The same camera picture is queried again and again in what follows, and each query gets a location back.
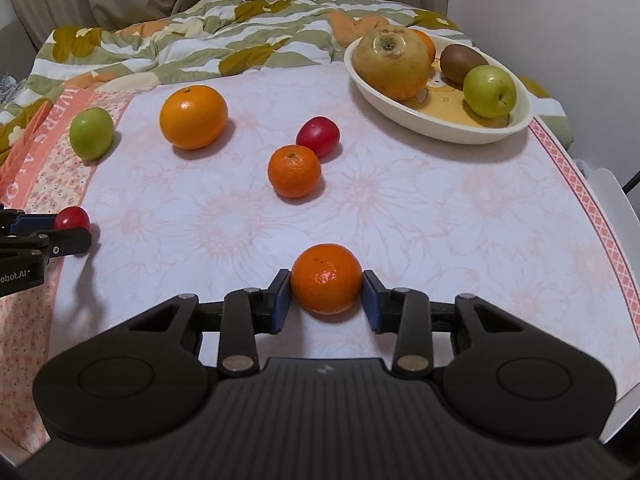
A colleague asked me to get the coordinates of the large orange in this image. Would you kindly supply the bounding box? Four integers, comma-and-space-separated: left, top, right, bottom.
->
410, 29, 437, 65

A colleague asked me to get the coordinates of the pink floral tablecloth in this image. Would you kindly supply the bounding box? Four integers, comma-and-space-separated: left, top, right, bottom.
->
0, 62, 640, 456

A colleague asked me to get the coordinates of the small mandarin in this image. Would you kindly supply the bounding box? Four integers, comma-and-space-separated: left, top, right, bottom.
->
290, 243, 363, 316
267, 144, 322, 199

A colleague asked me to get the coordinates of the cream oval bowl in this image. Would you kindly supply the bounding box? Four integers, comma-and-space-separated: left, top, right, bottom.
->
344, 34, 535, 145

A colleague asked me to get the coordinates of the brown kiwi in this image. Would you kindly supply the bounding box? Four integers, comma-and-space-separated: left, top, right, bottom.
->
439, 44, 489, 86

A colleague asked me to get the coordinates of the small green apple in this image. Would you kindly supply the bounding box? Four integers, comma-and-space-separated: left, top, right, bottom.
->
69, 107, 115, 162

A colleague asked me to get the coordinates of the grey padded headboard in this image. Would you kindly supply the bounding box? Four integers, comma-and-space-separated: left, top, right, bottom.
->
0, 20, 39, 81

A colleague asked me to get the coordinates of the large green apple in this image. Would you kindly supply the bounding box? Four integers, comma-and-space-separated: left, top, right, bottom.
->
462, 65, 517, 118

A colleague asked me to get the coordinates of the medium orange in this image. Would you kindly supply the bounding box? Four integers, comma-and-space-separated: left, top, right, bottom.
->
159, 85, 229, 151

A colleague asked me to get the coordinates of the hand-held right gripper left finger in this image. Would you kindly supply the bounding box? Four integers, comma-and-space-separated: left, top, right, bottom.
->
129, 269, 292, 378

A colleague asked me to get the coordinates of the oval red cherry tomato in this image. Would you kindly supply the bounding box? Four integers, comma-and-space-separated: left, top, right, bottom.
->
295, 116, 341, 159

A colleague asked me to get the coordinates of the yellow pomegranate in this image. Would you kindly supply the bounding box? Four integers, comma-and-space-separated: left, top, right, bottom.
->
352, 26, 434, 101

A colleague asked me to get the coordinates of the green orange floral blanket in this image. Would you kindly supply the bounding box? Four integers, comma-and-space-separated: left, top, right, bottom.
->
0, 0, 573, 166

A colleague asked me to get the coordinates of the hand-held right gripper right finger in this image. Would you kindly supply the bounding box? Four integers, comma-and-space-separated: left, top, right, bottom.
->
362, 269, 526, 378

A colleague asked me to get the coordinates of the round red cherry tomato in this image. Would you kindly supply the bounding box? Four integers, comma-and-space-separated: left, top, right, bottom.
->
54, 206, 91, 232

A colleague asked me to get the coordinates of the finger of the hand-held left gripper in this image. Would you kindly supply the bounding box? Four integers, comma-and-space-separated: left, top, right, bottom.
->
0, 226, 93, 261
0, 207, 58, 237

